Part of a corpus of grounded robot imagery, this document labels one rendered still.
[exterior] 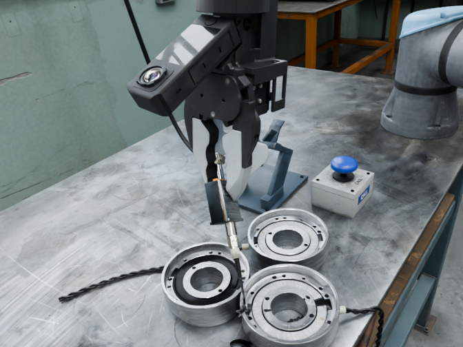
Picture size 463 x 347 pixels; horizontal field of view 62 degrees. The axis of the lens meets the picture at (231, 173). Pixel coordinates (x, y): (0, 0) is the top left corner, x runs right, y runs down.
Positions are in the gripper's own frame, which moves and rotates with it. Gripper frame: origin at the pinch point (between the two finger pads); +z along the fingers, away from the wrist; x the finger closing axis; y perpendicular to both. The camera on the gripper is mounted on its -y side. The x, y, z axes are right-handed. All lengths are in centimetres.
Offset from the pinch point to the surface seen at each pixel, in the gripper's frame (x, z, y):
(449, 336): -22, 82, 86
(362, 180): -7.6, 5.4, 23.5
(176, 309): -1.2, 11.4, -8.6
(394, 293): -13, 33, 36
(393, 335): -12, 62, 54
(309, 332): -14.4, 10.5, -2.4
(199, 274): 0.9, 11.5, -2.8
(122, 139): 157, 60, 87
